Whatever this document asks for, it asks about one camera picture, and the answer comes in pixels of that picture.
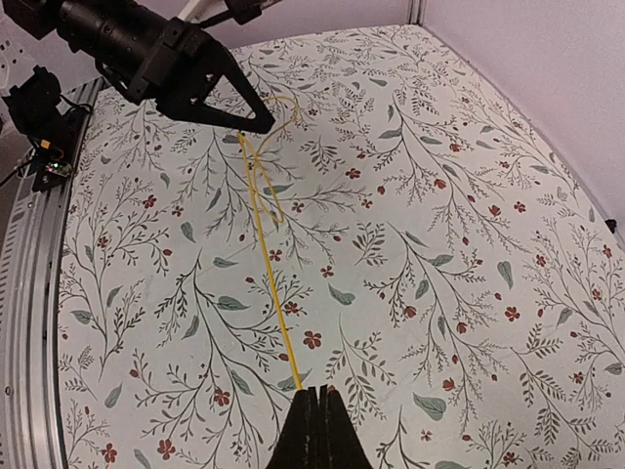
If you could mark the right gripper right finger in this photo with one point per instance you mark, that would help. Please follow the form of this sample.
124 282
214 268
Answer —
338 445

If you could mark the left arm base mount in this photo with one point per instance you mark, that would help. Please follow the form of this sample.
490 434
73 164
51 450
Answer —
52 124

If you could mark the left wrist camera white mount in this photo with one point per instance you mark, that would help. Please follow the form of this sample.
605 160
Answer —
208 13

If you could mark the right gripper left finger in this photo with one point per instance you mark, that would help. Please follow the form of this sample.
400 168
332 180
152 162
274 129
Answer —
297 445

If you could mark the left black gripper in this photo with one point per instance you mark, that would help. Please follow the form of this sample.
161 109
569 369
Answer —
180 70

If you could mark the right aluminium frame post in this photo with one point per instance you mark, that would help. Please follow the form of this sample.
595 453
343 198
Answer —
416 11

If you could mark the floral patterned table mat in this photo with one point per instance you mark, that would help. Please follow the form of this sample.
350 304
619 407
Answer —
406 235

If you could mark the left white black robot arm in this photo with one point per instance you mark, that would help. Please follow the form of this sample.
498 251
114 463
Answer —
111 32

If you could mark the aluminium front rail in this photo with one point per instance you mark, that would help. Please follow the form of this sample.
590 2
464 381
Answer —
31 415

